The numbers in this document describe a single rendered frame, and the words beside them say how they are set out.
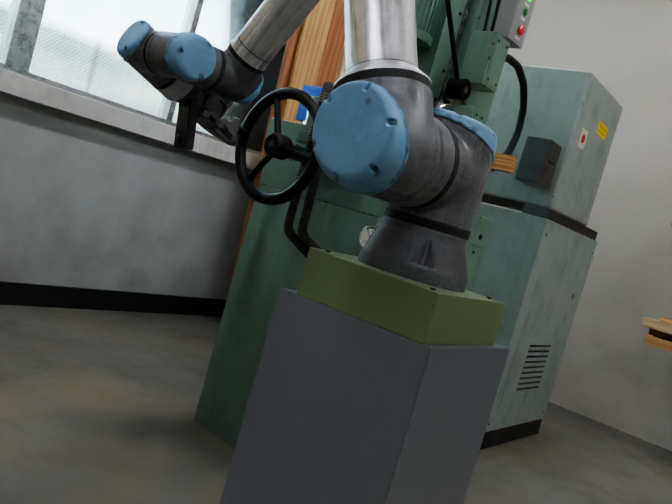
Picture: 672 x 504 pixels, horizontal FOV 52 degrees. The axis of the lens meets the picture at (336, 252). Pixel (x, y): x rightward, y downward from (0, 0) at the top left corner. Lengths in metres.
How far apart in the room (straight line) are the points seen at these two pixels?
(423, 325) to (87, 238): 2.20
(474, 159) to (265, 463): 0.60
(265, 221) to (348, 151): 0.97
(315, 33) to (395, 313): 2.64
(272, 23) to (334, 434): 0.81
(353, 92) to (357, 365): 0.40
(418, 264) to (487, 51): 1.05
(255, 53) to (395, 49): 0.49
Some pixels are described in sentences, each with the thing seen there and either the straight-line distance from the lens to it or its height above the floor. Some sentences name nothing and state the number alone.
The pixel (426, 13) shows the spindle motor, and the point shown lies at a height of 1.27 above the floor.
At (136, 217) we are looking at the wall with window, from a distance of 3.14.
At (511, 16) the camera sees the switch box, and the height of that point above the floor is 1.38.
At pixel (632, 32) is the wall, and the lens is 4.26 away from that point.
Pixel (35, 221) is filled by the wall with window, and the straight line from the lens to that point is 2.90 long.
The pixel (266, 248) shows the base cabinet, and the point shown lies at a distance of 1.90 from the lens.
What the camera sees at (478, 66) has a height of 1.20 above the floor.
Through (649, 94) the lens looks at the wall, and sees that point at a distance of 4.11.
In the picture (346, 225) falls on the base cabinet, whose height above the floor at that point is 0.67.
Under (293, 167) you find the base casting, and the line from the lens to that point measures 1.88.
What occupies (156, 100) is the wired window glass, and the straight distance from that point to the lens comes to 3.19.
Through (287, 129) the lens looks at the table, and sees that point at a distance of 1.93.
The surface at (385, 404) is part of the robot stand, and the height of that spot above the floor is 0.45.
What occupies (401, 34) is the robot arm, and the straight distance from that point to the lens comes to 1.06.
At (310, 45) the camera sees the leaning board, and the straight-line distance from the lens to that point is 3.51.
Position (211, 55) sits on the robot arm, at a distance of 1.43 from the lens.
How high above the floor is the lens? 0.70
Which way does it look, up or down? 3 degrees down
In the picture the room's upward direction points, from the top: 16 degrees clockwise
